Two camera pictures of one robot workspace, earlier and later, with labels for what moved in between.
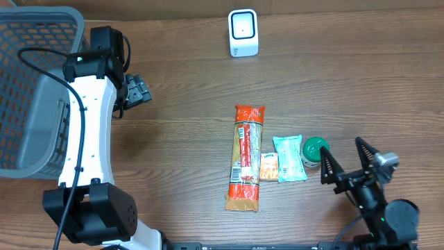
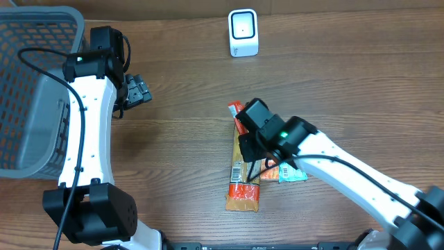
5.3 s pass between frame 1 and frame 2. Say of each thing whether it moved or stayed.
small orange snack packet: stayed
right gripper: moved
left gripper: stayed
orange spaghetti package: stayed
